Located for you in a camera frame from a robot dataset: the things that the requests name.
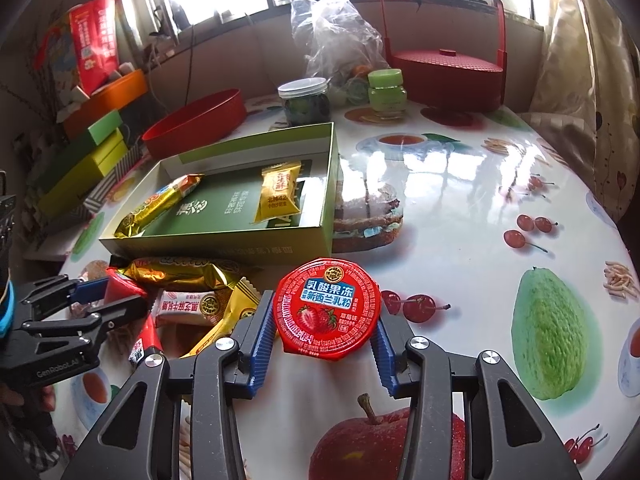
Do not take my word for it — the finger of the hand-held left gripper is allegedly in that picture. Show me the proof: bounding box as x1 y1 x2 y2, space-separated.
20 275 109 321
20 294 149 356

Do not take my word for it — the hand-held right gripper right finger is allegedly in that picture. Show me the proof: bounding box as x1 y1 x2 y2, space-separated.
370 310 583 480

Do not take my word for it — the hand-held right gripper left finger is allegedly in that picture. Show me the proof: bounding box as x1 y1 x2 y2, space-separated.
60 290 281 480

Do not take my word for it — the plain yellow gold snack packet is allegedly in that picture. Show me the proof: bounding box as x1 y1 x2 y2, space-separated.
182 277 262 359

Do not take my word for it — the red lid jelly cup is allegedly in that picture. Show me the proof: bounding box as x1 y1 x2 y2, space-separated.
275 257 383 362

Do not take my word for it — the gold long snack bar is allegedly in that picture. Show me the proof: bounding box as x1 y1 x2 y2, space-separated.
114 173 206 239

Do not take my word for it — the green cardboard box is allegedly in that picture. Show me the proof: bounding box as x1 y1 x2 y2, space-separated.
99 122 341 266

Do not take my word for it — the yellow snack packet red label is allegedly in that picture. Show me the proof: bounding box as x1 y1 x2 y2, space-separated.
254 161 303 225

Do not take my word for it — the person's left hand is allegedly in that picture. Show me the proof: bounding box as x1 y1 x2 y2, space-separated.
30 385 57 413

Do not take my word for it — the grey cushion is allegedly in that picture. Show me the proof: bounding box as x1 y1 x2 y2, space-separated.
22 210 101 264

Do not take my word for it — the white pink snack packet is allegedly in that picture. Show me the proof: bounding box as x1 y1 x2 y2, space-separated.
152 287 236 329

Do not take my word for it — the gold wide snack packet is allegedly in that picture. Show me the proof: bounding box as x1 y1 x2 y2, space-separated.
122 257 264 292

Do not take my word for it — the checkered dark cloth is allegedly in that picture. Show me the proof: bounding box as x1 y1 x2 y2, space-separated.
0 410 68 480

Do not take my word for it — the yellow green box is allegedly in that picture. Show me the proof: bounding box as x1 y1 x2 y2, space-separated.
37 130 131 217

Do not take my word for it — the orange box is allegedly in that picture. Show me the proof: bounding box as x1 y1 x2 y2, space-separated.
62 69 150 139

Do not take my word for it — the fruit printed tablecloth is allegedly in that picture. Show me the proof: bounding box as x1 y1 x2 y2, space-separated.
50 92 640 480

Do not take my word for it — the red round tray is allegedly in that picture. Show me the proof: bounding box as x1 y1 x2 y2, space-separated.
141 88 247 161

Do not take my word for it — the colourful cartoon bag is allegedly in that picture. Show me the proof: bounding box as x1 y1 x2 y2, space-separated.
34 10 83 113

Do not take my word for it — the red snack bag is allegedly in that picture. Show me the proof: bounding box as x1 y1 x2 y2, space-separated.
67 0 121 97

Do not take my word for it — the dark glass jar white lid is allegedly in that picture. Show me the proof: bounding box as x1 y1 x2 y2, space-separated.
277 79 331 127

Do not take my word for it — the green jar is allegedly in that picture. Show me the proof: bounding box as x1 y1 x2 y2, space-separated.
367 69 407 111

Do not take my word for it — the clear plastic bag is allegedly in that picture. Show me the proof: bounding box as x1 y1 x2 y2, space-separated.
291 0 392 106

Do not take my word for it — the patterned curtain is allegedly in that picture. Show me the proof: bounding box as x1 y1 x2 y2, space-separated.
520 0 640 223

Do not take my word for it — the black cable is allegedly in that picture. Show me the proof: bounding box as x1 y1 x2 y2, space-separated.
186 10 198 107

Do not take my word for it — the red basket with handle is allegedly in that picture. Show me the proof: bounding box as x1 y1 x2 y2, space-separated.
378 0 507 112

